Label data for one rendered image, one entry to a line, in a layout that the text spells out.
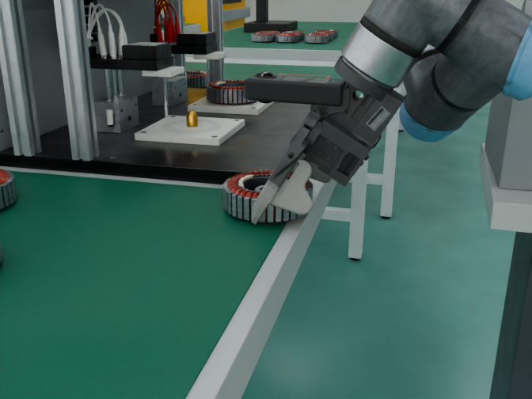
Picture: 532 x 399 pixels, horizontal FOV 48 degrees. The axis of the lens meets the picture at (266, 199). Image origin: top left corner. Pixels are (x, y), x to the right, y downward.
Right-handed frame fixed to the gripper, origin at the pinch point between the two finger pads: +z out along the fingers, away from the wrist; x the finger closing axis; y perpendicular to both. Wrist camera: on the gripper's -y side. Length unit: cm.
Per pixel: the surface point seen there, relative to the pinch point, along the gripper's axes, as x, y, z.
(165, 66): 26.4, -28.8, 2.7
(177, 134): 20.2, -19.7, 9.1
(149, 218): -7.5, -10.3, 7.3
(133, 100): 28.2, -32.2, 12.3
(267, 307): -20.4, 7.1, -0.8
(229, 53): 182, -61, 40
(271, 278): -17.3, 5.9, -1.8
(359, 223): 141, 24, 56
